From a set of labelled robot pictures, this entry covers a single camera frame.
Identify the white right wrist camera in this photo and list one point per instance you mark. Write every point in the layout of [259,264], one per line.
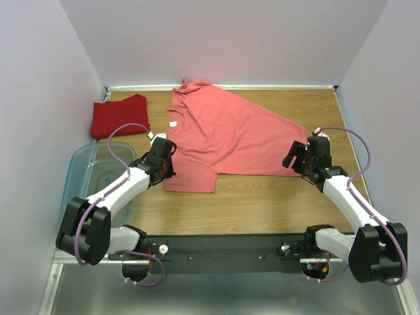
[318,133]

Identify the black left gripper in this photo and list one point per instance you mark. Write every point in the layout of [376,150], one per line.
[170,172]

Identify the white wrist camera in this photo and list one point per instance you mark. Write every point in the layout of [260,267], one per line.
[152,136]
[318,133]

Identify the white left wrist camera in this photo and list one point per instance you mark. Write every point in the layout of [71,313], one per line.
[152,136]

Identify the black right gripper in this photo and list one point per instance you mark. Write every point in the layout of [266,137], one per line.
[298,149]

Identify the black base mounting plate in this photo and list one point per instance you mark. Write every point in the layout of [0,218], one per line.
[238,253]

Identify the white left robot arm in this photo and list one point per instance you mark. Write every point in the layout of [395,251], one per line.
[86,230]

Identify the aluminium frame rail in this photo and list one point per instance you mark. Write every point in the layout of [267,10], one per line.
[61,261]

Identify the clear blue plastic bin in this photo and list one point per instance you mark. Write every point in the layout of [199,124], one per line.
[92,168]

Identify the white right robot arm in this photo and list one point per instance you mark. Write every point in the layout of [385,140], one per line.
[377,250]

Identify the pink t shirt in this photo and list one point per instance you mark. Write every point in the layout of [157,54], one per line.
[218,132]

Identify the folded red t shirt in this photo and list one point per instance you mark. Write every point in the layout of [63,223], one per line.
[110,115]

